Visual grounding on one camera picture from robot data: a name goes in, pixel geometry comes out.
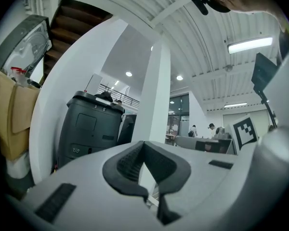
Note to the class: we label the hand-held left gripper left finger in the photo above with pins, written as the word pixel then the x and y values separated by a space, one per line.
pixel 86 201

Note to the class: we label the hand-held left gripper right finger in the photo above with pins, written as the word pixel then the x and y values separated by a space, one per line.
pixel 200 182

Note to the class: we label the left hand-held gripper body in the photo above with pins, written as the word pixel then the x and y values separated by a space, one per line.
pixel 244 133

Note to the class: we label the long ceiling lamp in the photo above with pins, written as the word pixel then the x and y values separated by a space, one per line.
pixel 250 45
pixel 235 105

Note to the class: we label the black tablet on stand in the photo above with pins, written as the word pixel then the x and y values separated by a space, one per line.
pixel 263 71

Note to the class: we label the dark grey waste bin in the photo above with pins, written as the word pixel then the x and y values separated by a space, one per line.
pixel 91 129

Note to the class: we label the white plastic container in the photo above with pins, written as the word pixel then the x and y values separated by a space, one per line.
pixel 18 166

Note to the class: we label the round ceiling light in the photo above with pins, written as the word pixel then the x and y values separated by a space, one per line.
pixel 128 74
pixel 179 77

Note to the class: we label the black metal railing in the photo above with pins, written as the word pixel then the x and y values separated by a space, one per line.
pixel 127 98

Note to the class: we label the large cardboard box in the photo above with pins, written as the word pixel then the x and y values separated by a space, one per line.
pixel 12 117

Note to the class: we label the red-lidded clear jar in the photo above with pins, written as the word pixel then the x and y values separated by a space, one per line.
pixel 18 74

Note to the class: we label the gray appliance panel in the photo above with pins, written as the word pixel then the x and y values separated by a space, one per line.
pixel 21 44

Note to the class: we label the dark staircase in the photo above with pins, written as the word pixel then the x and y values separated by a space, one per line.
pixel 67 32

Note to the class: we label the black head camera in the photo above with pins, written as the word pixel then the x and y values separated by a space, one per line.
pixel 199 3

